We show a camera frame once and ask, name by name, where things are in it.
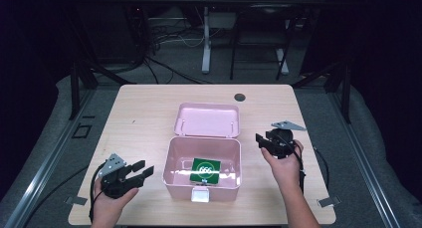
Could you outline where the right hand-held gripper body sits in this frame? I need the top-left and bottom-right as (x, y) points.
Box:
(265, 119), (307, 160)

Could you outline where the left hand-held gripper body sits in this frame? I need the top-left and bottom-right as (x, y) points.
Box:
(98, 152), (140, 200)

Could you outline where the pink metal box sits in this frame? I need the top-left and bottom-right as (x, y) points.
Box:
(162, 136), (243, 203)

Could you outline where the pink box lid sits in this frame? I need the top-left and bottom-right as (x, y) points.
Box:
(173, 102), (241, 138)

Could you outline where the person's left hand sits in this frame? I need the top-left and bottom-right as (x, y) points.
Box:
(92, 177), (140, 220)

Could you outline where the person's right hand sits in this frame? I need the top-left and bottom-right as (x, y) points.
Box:
(260, 139), (305, 190)

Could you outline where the white box latch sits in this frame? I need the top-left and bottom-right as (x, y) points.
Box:
(190, 187), (211, 203)

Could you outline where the green card with white print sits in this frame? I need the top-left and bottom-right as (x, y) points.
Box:
(189, 157), (222, 186)

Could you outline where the black stool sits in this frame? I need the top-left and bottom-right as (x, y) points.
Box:
(229, 3), (297, 82)

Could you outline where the white desk leg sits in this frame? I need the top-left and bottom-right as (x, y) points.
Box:
(201, 6), (212, 75)

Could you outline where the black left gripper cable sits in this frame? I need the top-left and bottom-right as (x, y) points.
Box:
(88, 161), (107, 224)

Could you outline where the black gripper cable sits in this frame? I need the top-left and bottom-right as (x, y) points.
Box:
(277, 131), (307, 194)
(88, 161), (107, 224)

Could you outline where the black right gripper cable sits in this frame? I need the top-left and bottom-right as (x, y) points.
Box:
(277, 131), (307, 194)

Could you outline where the grey metal table bracket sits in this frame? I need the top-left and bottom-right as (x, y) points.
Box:
(316, 196), (341, 208)
(64, 195), (89, 206)

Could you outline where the thin black cable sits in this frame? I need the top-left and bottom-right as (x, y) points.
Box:
(313, 146), (331, 191)

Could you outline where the black floor cable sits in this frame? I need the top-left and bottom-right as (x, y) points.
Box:
(21, 164), (90, 228)

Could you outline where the aluminium floor rail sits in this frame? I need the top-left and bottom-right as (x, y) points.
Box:
(326, 88), (404, 228)
(3, 88), (98, 228)

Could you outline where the black metal frame stand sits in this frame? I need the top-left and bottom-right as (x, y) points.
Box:
(68, 60), (137, 121)
(292, 60), (352, 124)

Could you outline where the tangle of floor cables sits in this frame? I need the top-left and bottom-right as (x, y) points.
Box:
(142, 15), (223, 87)

